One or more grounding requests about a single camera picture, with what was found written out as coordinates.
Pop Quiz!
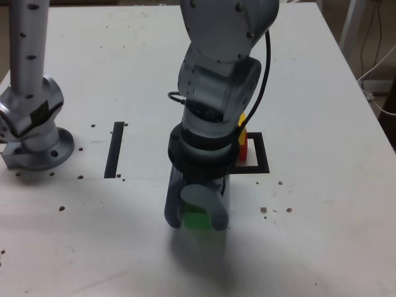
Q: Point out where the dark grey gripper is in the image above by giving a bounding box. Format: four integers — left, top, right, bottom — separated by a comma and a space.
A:
163, 165, 231, 233

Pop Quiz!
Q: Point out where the green cube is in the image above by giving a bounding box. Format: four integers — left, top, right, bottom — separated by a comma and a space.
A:
181, 204, 213, 231

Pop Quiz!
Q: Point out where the yellow cube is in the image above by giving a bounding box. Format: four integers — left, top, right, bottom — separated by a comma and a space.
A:
237, 113, 248, 146

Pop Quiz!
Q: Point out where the black tape square outline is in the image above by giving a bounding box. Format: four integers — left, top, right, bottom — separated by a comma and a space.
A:
227, 132, 270, 175

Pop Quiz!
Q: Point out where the black tape strip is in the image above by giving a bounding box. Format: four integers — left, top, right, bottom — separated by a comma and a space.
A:
103, 121, 125, 179

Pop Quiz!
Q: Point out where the white cable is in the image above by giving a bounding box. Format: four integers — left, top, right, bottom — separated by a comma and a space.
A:
358, 45, 396, 116

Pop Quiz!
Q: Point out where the white frame post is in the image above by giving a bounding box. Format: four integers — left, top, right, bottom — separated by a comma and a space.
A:
338, 0, 361, 54

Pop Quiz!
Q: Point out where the thin black hanging cable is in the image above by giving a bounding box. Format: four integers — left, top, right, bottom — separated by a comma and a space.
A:
359, 0, 384, 78

